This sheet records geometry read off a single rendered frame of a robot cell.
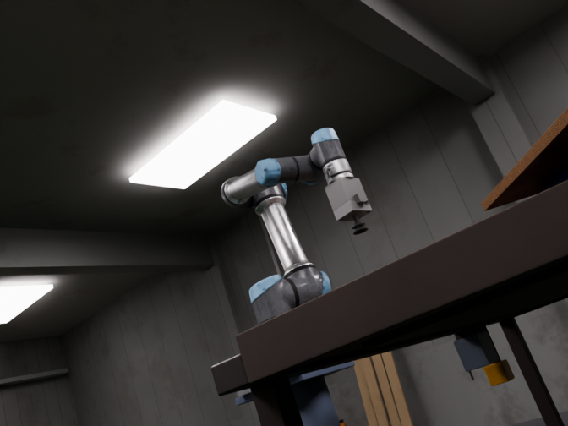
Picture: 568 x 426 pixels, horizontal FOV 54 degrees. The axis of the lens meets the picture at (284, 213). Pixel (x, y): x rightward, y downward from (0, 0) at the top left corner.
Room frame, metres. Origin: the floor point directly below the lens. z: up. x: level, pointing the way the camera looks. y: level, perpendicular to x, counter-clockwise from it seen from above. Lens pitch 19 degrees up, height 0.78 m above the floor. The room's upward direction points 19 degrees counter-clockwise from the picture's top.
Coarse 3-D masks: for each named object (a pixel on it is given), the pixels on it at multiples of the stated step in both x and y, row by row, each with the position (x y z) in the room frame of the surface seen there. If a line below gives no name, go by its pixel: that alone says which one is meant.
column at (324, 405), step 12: (312, 372) 1.62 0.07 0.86; (324, 372) 1.66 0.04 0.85; (300, 384) 1.68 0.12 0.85; (312, 384) 1.69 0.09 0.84; (324, 384) 1.73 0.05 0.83; (252, 396) 1.69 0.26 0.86; (300, 396) 1.68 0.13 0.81; (312, 396) 1.69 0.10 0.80; (324, 396) 1.71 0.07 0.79; (300, 408) 1.68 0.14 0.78; (312, 408) 1.68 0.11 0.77; (324, 408) 1.70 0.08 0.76; (312, 420) 1.68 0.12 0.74; (324, 420) 1.69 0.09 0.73; (336, 420) 1.74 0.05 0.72
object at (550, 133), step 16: (560, 128) 0.77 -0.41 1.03; (544, 144) 0.82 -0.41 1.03; (560, 144) 0.83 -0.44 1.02; (528, 160) 0.88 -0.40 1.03; (544, 160) 0.89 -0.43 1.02; (560, 160) 0.92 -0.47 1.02; (512, 176) 0.95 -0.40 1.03; (528, 176) 0.95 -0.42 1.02; (544, 176) 0.99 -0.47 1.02; (496, 192) 1.03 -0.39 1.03; (512, 192) 1.03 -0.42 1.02; (528, 192) 1.08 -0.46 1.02
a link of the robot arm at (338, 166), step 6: (330, 162) 1.45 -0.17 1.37; (336, 162) 1.44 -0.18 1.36; (342, 162) 1.45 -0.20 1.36; (324, 168) 1.46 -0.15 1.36; (330, 168) 1.45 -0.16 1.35; (336, 168) 1.44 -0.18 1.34; (342, 168) 1.44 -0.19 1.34; (348, 168) 1.46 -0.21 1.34; (330, 174) 1.45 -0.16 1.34; (336, 174) 1.45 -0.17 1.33
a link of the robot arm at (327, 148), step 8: (328, 128) 1.45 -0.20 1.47; (312, 136) 1.46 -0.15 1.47; (320, 136) 1.45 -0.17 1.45; (328, 136) 1.45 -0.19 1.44; (336, 136) 1.47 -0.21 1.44; (312, 144) 1.48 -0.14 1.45; (320, 144) 1.45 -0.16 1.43; (328, 144) 1.44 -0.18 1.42; (336, 144) 1.45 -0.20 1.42; (312, 152) 1.49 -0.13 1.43; (320, 152) 1.45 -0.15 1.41; (328, 152) 1.44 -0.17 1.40; (336, 152) 1.45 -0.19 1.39; (312, 160) 1.50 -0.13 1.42; (320, 160) 1.46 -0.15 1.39; (328, 160) 1.45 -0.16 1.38
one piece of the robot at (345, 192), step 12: (336, 180) 1.44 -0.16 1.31; (348, 180) 1.45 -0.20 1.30; (336, 192) 1.45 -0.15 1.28; (348, 192) 1.44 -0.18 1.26; (360, 192) 1.47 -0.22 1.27; (336, 204) 1.45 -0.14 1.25; (348, 204) 1.43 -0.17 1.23; (360, 204) 1.46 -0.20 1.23; (336, 216) 1.46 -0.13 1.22; (348, 216) 1.47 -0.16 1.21; (360, 216) 1.50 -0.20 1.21
